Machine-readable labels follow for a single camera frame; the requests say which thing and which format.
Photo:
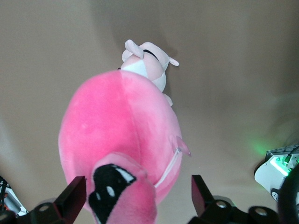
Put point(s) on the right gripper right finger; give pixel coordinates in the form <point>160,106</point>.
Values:
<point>205,207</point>

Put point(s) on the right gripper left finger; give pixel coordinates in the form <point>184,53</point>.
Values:
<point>67,200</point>

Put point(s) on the round pink plush toy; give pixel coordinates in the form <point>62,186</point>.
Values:
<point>112,116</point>

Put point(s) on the pink and white plush dog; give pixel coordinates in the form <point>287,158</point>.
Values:
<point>151,63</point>

